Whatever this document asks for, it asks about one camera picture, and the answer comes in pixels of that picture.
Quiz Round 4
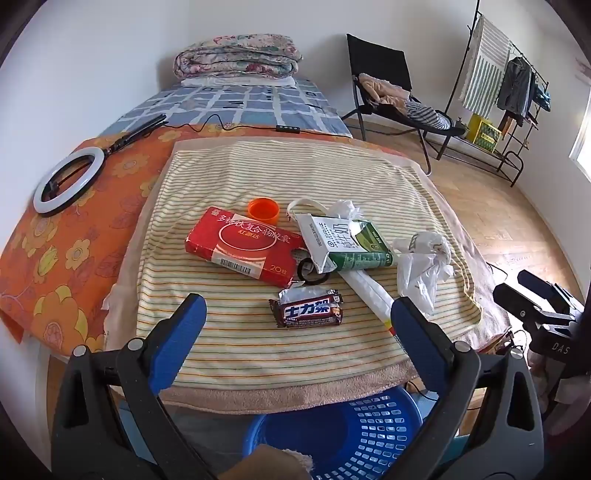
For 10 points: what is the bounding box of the long white packet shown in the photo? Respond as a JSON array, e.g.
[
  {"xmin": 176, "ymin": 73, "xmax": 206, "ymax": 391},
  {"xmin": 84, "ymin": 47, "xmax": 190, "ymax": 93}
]
[{"xmin": 344, "ymin": 270, "xmax": 400, "ymax": 335}]

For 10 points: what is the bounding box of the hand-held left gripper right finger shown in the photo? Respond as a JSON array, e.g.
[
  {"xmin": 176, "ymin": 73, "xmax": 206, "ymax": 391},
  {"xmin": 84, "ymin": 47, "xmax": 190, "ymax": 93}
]
[{"xmin": 383, "ymin": 296, "xmax": 546, "ymax": 480}]

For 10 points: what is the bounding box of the black folding chair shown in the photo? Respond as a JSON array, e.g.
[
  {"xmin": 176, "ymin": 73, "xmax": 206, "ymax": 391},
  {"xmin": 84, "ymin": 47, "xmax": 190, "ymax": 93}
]
[{"xmin": 342, "ymin": 33, "xmax": 467, "ymax": 174}]

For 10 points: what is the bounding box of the striped dark garment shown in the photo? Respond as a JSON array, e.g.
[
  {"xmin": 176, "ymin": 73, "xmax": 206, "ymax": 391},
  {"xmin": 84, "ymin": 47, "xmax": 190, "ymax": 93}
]
[{"xmin": 406, "ymin": 102, "xmax": 451, "ymax": 130}]

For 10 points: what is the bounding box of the crumpled white plastic bag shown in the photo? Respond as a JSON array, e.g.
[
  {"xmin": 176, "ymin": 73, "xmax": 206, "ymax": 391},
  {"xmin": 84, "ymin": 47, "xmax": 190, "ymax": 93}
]
[{"xmin": 392, "ymin": 231, "xmax": 455, "ymax": 317}]

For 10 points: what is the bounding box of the folded floral quilt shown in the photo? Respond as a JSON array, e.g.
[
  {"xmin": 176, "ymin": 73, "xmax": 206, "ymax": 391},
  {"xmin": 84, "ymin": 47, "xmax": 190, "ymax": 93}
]
[{"xmin": 173, "ymin": 34, "xmax": 303, "ymax": 80}]

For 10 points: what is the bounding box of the black clothes rack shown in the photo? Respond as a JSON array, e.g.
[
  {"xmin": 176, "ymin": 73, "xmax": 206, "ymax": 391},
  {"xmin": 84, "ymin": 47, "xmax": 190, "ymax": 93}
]
[{"xmin": 429, "ymin": 0, "xmax": 550, "ymax": 188}]

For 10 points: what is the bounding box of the window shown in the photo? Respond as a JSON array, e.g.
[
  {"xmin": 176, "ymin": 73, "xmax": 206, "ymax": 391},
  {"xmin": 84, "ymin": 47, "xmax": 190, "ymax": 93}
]
[{"xmin": 570, "ymin": 92, "xmax": 591, "ymax": 176}]

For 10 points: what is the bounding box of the white pillow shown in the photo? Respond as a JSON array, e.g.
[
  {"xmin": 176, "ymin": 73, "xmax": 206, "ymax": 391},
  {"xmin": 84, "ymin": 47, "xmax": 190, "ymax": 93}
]
[{"xmin": 180, "ymin": 76, "xmax": 296, "ymax": 88}]

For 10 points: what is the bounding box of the orange floral bed sheet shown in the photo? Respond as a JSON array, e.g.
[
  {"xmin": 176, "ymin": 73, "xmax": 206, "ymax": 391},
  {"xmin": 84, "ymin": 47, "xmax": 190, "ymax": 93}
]
[{"xmin": 0, "ymin": 124, "xmax": 411, "ymax": 358}]

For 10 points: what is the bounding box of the yellow crate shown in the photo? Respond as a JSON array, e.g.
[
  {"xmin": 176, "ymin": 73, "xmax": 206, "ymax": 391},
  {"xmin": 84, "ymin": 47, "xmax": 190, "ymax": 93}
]
[{"xmin": 465, "ymin": 113, "xmax": 504, "ymax": 151}]

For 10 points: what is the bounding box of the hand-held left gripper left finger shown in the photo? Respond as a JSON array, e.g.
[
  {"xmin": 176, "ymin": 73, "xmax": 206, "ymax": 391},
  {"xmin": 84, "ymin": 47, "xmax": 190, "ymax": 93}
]
[{"xmin": 53, "ymin": 293, "xmax": 218, "ymax": 480}]

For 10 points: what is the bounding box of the brown chocolate bar wrapper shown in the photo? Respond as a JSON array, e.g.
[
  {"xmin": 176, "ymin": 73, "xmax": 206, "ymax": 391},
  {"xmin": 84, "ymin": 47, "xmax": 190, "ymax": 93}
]
[{"xmin": 269, "ymin": 287, "xmax": 345, "ymax": 329}]

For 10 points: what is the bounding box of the dark grey jacket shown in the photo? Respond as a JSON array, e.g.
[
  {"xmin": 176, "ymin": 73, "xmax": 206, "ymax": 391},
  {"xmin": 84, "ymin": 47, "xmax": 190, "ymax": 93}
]
[{"xmin": 496, "ymin": 58, "xmax": 536, "ymax": 125}]

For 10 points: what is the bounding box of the black cable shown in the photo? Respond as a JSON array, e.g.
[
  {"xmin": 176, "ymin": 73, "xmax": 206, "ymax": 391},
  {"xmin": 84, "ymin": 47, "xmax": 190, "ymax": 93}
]
[{"xmin": 161, "ymin": 105, "xmax": 340, "ymax": 136}]

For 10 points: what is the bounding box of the green striped hanging towel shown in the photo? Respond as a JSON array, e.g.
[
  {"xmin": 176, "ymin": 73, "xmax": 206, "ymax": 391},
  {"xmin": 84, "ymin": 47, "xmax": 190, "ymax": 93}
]
[{"xmin": 461, "ymin": 14, "xmax": 513, "ymax": 114}]

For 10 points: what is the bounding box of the red tissue packet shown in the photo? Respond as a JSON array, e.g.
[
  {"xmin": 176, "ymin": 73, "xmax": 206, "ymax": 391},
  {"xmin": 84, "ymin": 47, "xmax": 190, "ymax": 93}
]
[{"xmin": 185, "ymin": 206, "xmax": 308, "ymax": 283}]

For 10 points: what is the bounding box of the blue plaid bed sheet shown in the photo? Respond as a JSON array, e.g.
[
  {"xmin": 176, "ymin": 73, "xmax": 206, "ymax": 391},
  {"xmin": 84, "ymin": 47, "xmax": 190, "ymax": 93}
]
[{"xmin": 99, "ymin": 76, "xmax": 354, "ymax": 138}]

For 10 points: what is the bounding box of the black tape roll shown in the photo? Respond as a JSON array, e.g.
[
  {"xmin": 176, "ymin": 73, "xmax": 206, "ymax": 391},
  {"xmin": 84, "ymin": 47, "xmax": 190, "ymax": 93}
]
[{"xmin": 295, "ymin": 258, "xmax": 331, "ymax": 285}]

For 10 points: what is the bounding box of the white rubber wristband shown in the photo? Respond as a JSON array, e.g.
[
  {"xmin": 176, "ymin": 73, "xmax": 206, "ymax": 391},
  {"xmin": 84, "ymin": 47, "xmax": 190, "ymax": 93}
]
[{"xmin": 286, "ymin": 198, "xmax": 329, "ymax": 223}]

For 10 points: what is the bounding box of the beige garment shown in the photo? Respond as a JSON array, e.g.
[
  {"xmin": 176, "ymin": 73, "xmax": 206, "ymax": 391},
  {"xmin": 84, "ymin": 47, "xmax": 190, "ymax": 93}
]
[{"xmin": 358, "ymin": 73, "xmax": 411, "ymax": 116}]

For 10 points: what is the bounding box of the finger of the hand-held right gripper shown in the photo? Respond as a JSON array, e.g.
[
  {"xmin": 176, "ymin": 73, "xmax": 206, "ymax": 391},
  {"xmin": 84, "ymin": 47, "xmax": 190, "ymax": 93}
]
[
  {"xmin": 517, "ymin": 270, "xmax": 585, "ymax": 315},
  {"xmin": 492, "ymin": 281, "xmax": 579, "ymax": 326}
]

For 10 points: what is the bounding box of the white ring light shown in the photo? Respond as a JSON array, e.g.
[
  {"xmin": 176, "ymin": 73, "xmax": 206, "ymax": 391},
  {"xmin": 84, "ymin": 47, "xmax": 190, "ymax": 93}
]
[{"xmin": 33, "ymin": 147, "xmax": 108, "ymax": 217}]

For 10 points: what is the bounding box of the blue plastic basket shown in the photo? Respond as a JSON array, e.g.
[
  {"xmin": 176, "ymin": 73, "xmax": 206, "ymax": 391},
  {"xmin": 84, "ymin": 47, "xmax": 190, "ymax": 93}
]
[{"xmin": 242, "ymin": 385, "xmax": 428, "ymax": 480}]

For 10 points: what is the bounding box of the white green milk carton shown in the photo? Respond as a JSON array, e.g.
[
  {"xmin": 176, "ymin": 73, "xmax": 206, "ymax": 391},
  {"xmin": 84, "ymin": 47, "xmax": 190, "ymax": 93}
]
[{"xmin": 294, "ymin": 213, "xmax": 398, "ymax": 274}]

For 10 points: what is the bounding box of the orange plastic cup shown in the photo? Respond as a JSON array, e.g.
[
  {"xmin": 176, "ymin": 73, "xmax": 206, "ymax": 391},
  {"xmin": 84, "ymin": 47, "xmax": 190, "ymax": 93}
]
[{"xmin": 248, "ymin": 198, "xmax": 280, "ymax": 226}]

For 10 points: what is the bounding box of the striped yellow towel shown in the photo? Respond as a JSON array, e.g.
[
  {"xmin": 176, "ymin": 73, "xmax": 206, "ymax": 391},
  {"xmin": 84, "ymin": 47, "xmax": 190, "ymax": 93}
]
[{"xmin": 102, "ymin": 137, "xmax": 513, "ymax": 415}]

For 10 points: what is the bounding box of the crumpled white tissue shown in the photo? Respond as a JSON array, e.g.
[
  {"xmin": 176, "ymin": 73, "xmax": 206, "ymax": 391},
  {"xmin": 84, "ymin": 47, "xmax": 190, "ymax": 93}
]
[{"xmin": 328, "ymin": 199, "xmax": 365, "ymax": 221}]

